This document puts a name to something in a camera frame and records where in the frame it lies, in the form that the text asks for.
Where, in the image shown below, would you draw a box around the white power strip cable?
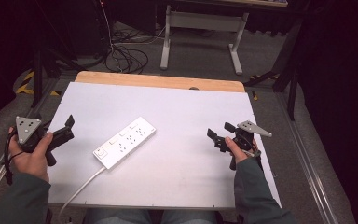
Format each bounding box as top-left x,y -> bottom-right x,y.
57,166 -> 107,218

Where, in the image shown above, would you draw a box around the white table cover board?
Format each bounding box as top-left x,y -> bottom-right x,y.
47,81 -> 282,210

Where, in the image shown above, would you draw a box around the person's legs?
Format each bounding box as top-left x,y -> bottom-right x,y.
83,207 -> 220,224

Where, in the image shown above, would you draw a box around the thin white floor cable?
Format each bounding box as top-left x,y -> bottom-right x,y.
99,0 -> 120,73

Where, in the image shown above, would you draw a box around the person's right hand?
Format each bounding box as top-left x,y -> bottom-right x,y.
224,135 -> 259,165

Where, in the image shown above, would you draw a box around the metal floor rail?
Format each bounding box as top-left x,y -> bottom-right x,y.
274,91 -> 341,224
0,77 -> 60,204

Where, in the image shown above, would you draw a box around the grey metal table frame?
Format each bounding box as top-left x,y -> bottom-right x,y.
159,4 -> 250,77

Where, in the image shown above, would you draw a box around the wooden desk top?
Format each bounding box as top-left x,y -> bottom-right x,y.
223,0 -> 289,7

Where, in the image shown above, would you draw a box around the black floor cable bundle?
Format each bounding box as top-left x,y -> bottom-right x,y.
104,27 -> 150,75

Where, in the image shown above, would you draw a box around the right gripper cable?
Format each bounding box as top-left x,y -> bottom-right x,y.
241,148 -> 263,159

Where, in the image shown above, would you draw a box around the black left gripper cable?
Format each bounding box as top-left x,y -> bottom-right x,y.
1,130 -> 24,187

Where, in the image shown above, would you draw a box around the white power strip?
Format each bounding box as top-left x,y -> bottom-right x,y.
92,116 -> 158,171

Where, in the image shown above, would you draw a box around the person's left hand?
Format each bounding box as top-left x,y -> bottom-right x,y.
7,125 -> 55,184

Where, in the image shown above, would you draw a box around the yellow black floor tape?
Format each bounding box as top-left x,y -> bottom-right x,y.
15,70 -> 62,97

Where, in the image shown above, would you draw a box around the black tripod stand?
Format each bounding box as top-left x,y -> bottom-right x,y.
31,0 -> 85,109

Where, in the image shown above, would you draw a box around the black metal stand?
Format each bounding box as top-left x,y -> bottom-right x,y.
243,17 -> 307,121

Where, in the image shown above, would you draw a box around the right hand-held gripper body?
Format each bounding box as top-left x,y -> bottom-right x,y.
213,119 -> 273,172

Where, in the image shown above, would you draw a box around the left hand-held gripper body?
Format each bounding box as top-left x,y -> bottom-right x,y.
14,115 -> 76,167

